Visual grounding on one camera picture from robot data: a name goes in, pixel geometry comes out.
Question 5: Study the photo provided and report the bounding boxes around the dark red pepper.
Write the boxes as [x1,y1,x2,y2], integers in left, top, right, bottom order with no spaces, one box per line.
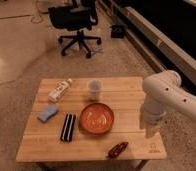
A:
[108,142,128,159]

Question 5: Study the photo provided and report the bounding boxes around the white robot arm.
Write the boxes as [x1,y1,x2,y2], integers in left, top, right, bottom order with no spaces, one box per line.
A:
[141,70,196,125]

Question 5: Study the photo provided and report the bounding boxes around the translucent white ceramic cup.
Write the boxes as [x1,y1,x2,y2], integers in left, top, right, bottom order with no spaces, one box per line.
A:
[87,79,102,101]

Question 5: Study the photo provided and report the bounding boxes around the orange bowl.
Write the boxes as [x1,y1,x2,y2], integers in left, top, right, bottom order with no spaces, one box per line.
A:
[79,103,114,134]

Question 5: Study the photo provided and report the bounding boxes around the white plastic bottle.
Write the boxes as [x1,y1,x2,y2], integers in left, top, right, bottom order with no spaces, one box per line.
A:
[48,78,72,102]

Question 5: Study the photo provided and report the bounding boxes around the wooden folding table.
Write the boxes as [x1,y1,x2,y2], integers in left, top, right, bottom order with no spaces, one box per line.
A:
[16,77,167,163]

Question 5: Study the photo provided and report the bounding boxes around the black white striped block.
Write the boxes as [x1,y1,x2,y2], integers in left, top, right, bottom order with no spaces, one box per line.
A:
[60,114,76,142]

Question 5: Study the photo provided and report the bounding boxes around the black box on floor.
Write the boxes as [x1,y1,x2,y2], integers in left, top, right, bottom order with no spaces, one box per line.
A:
[111,25,125,38]

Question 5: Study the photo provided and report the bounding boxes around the blue sponge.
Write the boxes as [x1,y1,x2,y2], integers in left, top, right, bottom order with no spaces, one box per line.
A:
[38,105,58,122]

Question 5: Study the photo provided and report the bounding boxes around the black office chair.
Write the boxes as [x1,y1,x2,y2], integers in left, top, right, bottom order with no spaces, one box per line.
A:
[48,0,102,58]

